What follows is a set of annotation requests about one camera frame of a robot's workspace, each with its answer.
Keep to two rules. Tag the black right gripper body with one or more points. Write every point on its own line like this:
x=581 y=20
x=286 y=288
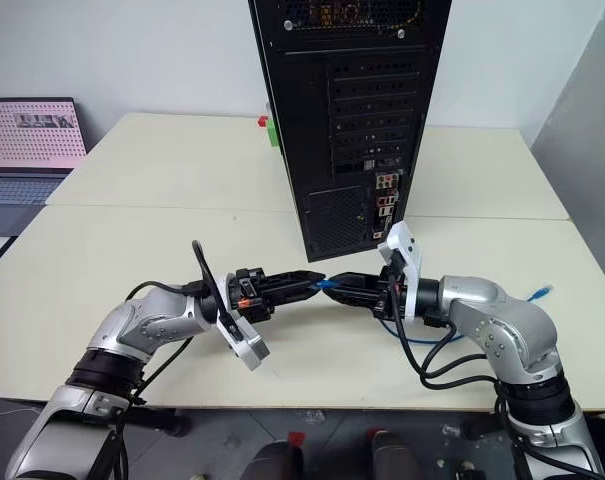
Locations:
x=388 y=300

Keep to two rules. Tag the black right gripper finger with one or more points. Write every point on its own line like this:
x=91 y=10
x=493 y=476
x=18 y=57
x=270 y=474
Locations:
x=357 y=299
x=359 y=282

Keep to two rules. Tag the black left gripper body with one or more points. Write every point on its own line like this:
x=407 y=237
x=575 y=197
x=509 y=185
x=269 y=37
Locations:
x=249 y=300

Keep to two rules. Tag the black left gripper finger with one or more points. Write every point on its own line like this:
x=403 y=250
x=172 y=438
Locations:
x=297 y=278
x=294 y=296

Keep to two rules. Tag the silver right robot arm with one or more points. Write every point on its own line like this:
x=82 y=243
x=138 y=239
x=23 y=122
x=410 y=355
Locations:
x=507 y=325

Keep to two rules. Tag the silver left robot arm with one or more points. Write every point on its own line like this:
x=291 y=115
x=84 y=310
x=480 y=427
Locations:
x=147 y=320

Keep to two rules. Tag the black computer tower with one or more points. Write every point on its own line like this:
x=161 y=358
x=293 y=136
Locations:
x=302 y=150

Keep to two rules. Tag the small green block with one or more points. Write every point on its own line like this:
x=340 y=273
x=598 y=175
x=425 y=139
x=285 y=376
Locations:
x=272 y=134

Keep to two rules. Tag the dark rounded shape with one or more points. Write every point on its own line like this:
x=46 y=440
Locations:
x=279 y=462
x=394 y=457

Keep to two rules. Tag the small red block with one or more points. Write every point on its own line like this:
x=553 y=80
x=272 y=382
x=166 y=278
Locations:
x=263 y=122

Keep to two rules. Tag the grey partition panel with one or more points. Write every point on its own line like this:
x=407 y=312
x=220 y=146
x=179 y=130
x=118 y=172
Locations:
x=582 y=175

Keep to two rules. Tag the open grey laptop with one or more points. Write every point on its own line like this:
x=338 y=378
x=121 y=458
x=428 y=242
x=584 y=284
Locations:
x=29 y=135

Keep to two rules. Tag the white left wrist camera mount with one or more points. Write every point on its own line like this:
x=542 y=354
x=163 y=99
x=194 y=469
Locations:
x=247 y=347

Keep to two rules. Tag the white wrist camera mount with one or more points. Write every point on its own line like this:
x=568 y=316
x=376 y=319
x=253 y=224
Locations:
x=407 y=250
x=247 y=347

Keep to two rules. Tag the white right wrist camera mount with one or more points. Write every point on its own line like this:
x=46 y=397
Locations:
x=407 y=250

